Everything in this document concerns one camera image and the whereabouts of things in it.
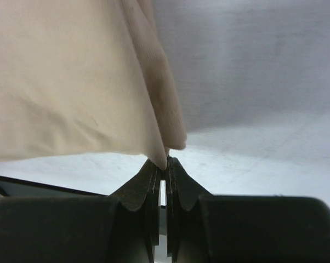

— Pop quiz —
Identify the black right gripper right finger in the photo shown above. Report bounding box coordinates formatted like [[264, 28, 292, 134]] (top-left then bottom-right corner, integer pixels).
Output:
[[166, 157, 330, 262]]

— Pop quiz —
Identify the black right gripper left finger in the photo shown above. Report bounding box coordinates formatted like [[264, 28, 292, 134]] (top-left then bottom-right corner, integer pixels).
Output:
[[0, 161, 162, 262]]

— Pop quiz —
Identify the beige t-shirt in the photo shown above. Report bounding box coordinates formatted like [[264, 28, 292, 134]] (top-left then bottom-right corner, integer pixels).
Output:
[[0, 1, 186, 169]]

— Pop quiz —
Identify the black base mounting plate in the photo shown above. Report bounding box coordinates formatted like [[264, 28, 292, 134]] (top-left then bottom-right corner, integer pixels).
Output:
[[0, 176, 105, 197]]

